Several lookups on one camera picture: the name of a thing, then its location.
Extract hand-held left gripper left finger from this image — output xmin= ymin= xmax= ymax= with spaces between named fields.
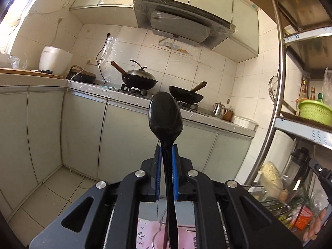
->
xmin=28 ymin=145 xmax=162 ymax=249

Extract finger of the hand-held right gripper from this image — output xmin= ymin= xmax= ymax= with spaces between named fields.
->
xmin=308 ymin=158 xmax=332 ymax=186

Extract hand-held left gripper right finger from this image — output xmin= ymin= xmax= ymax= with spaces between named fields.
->
xmin=171 ymin=144 xmax=304 ymax=249

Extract black plastic spoon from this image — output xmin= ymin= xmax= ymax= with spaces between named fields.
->
xmin=148 ymin=91 xmax=184 ymax=249

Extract pink utensil cup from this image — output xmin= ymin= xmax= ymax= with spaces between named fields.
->
xmin=148 ymin=219 xmax=195 ymax=249

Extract person's right hand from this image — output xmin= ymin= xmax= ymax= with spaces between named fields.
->
xmin=303 ymin=207 xmax=329 ymax=242

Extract black blender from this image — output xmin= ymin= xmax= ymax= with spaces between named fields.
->
xmin=287 ymin=147 xmax=312 ymax=198

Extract orange snack packet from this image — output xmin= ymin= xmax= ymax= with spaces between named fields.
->
xmin=290 ymin=206 xmax=313 ymax=230

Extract pale lower cabinets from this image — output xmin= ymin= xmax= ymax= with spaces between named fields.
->
xmin=0 ymin=84 xmax=256 ymax=213

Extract napa cabbage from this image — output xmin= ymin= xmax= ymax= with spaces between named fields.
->
xmin=259 ymin=162 xmax=284 ymax=198

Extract green plastic basket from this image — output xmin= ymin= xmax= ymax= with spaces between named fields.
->
xmin=298 ymin=100 xmax=332 ymax=126

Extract clear plastic container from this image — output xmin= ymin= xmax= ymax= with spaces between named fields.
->
xmin=244 ymin=184 xmax=267 ymax=201

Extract floral cloth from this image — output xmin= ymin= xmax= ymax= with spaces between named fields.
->
xmin=137 ymin=219 xmax=154 ymax=249

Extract steel kettle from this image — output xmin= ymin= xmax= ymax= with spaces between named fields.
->
xmin=212 ymin=102 xmax=226 ymax=118

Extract open black wok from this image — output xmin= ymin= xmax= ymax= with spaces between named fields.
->
xmin=169 ymin=81 xmax=208 ymax=104

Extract gas stove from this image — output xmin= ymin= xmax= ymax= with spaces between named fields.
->
xmin=121 ymin=84 xmax=200 ymax=111

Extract white lidded container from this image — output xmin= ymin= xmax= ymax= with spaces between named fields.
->
xmin=233 ymin=116 xmax=258 ymax=131

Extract clear plastic bag on shelf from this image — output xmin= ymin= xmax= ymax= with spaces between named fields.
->
xmin=323 ymin=67 xmax=332 ymax=96

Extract black wok with lid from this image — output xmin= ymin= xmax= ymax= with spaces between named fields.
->
xmin=109 ymin=60 xmax=159 ymax=90

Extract black countertop cooker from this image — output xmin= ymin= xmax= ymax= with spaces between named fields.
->
xmin=66 ymin=66 xmax=97 ymax=84

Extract steel shelf rack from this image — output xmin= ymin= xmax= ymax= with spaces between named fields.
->
xmin=244 ymin=0 xmax=332 ymax=187

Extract grey range hood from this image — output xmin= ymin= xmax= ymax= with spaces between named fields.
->
xmin=133 ymin=0 xmax=236 ymax=50

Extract white rice cooker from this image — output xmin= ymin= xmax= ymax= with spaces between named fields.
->
xmin=39 ymin=46 xmax=73 ymax=76

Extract wooden cutting board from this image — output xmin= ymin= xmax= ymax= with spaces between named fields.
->
xmin=0 ymin=67 xmax=65 ymax=79

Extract small clear plastic bag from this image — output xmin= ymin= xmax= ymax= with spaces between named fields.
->
xmin=8 ymin=54 xmax=28 ymax=69

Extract window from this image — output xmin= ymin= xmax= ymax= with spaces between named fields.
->
xmin=0 ymin=0 xmax=50 ymax=55

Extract wire strainer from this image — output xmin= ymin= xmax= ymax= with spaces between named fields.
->
xmin=268 ymin=75 xmax=279 ymax=104

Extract fruit wall decal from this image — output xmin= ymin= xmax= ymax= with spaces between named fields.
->
xmin=152 ymin=41 xmax=192 ymax=57

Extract white power cable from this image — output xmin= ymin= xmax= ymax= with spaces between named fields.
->
xmin=65 ymin=67 xmax=86 ymax=182

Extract black power cable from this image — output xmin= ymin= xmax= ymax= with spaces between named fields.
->
xmin=96 ymin=33 xmax=111 ymax=86

